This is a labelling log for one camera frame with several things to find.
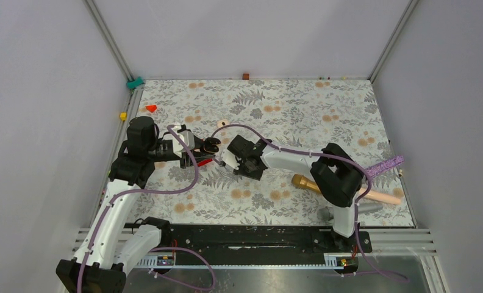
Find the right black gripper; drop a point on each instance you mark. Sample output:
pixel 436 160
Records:
pixel 241 171

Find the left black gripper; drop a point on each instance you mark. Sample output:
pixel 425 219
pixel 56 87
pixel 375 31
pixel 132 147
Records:
pixel 199 156

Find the black earbud case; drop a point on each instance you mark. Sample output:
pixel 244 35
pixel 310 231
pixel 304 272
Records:
pixel 211 145

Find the pink earbud charging case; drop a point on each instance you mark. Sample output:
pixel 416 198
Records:
pixel 222 123

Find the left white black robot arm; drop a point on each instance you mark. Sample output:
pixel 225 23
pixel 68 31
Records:
pixel 97 265

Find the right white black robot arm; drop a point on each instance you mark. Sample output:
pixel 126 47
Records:
pixel 337 176

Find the red box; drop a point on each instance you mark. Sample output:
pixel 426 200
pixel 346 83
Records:
pixel 204 162

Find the gold microphone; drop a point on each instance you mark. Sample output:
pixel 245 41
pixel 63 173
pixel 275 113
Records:
pixel 303 182

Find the red triangular block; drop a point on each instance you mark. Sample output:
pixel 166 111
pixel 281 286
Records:
pixel 151 108

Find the floral table mat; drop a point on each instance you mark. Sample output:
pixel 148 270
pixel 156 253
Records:
pixel 294 113

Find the grey microphone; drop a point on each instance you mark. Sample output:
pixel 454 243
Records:
pixel 326 214

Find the teal block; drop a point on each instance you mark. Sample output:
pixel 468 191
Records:
pixel 131 85

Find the purple glitter microphone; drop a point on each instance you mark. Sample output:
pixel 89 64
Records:
pixel 384 166

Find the pink microphone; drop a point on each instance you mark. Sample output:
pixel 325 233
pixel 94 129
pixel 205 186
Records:
pixel 383 198

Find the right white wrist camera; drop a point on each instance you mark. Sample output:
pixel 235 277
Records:
pixel 230 159

